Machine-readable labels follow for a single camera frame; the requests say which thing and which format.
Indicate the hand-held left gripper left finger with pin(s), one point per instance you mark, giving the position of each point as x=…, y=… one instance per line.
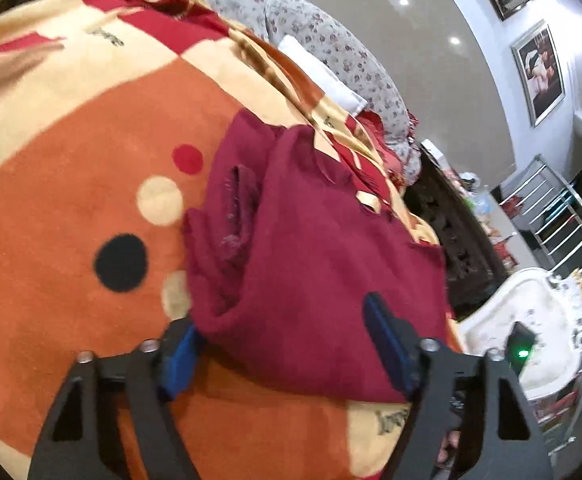
x=178, y=365

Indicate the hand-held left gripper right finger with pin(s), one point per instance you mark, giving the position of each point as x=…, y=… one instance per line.
x=391, y=345

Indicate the maroon sweater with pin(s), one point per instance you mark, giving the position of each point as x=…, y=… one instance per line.
x=311, y=260

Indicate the white ornate upholstered chair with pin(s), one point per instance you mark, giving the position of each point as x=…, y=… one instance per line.
x=546, y=305

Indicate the dark carved wooden cabinet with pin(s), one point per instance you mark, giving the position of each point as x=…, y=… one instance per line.
x=451, y=240

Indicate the pile of packets and bags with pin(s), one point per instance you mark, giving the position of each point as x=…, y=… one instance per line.
x=476, y=200

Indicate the red cushion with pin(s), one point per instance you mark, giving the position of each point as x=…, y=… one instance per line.
x=393, y=155

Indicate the flat white box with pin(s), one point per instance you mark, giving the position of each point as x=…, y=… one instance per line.
x=431, y=149

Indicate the orange red printed blanket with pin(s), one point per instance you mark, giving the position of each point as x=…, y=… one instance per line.
x=71, y=160

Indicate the white pillow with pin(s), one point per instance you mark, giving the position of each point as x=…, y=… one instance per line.
x=326, y=77

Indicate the metal rail rack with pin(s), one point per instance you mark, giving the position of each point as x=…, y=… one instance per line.
x=571, y=195

